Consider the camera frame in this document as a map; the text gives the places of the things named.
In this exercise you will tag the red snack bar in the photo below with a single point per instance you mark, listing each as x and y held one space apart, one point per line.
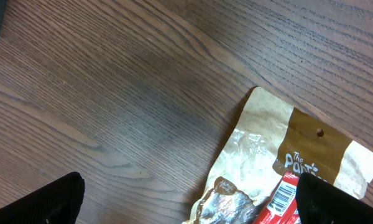
282 206

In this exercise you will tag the beige cookie bag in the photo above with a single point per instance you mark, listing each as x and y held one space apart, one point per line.
271 138

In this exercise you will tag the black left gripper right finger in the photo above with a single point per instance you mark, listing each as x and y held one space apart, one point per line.
318 202

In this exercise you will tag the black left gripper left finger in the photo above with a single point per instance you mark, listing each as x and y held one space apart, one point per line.
56 203

